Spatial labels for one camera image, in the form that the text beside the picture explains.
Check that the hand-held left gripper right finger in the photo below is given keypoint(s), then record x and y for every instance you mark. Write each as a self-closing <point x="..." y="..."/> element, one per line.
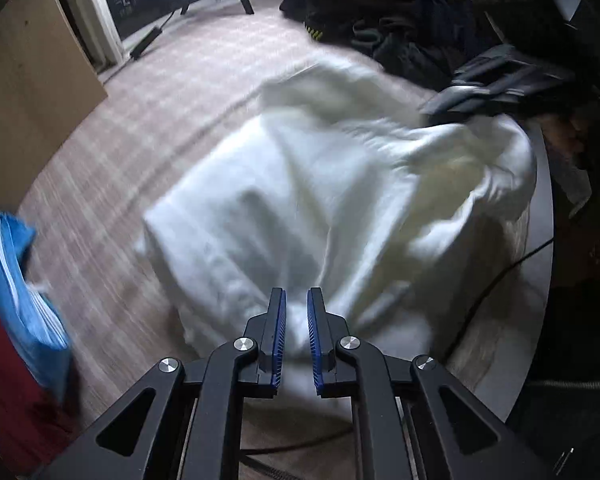
<point x="314" y="340"/>

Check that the white door frame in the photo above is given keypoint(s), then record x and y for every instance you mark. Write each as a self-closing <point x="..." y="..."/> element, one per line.
<point x="95" y="10"/>

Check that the white shirt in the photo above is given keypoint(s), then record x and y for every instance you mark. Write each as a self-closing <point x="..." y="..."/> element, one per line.
<point x="330" y="185"/>

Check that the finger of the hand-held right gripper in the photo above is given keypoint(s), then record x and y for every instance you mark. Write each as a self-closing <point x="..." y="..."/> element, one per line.
<point x="445" y="102"/>

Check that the pile of dark clothes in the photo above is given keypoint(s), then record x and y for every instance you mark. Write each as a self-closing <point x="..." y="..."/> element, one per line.
<point x="405" y="35"/>

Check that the light wooden board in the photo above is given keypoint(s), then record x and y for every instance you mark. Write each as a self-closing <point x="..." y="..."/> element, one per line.
<point x="30" y="85"/>

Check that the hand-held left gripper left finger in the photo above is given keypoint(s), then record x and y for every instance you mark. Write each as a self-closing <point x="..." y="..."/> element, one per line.
<point x="279" y="340"/>

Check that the dark red cloth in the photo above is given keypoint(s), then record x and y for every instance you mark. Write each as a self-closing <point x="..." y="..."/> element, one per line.
<point x="10" y="385"/>

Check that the blue towel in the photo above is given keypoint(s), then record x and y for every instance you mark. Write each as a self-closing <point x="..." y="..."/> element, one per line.
<point x="25" y="300"/>

